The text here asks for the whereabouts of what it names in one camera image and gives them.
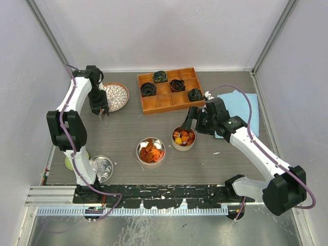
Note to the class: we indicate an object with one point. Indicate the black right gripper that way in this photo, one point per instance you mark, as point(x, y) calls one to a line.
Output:
point(193, 114)

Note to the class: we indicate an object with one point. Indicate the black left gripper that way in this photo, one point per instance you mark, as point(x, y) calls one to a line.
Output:
point(103, 104)

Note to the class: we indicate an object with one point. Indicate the red sausage piece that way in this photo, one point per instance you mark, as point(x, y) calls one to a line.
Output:
point(191, 138)

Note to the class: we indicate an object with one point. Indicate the striped bacon cube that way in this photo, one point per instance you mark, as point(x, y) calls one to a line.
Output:
point(176, 134)

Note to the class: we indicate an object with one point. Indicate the short pink lunch tin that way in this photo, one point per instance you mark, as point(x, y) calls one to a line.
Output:
point(182, 147)

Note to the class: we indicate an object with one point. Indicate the brown fried cutlet piece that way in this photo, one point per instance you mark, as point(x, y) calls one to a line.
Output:
point(149, 146)

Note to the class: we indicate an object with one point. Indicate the orange shrimp piece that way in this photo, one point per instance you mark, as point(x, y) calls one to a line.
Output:
point(153, 155)

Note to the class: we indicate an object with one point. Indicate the tall pink lunch tin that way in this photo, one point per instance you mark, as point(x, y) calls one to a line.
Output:
point(142, 145)

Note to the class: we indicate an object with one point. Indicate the brown meat piece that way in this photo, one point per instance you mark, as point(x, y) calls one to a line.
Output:
point(143, 154)

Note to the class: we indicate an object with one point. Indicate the round metal lid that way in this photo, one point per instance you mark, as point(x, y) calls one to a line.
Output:
point(103, 167)

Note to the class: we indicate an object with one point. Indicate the green object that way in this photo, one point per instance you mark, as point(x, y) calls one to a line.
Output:
point(68, 162)

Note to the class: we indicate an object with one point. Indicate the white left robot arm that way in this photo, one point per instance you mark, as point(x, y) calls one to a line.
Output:
point(66, 127)

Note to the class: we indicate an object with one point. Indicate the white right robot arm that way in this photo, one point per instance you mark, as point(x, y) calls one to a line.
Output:
point(283, 186)

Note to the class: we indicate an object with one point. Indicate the brown patterned food plate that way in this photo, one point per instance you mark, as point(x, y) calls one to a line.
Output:
point(117, 96)

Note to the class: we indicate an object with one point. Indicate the dark seaweed roll right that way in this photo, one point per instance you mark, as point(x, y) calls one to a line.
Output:
point(195, 95)

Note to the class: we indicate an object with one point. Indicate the dark seaweed roll centre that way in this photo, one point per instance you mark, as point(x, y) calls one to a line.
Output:
point(177, 85)

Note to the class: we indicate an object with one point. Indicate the wooden compartment tray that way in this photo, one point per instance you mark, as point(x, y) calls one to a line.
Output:
point(165, 100)

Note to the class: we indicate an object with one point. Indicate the folded light blue cloth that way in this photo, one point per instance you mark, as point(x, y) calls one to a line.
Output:
point(237, 105)

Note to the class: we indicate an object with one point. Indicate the dark seaweed roll back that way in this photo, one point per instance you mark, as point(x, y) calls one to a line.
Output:
point(160, 77)

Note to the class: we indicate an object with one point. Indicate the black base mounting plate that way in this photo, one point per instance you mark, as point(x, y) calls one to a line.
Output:
point(205, 196)

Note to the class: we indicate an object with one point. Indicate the aluminium frame rail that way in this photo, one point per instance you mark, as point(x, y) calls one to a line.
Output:
point(50, 195)

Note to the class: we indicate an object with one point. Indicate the white slotted cable duct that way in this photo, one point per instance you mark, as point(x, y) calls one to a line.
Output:
point(95, 211)

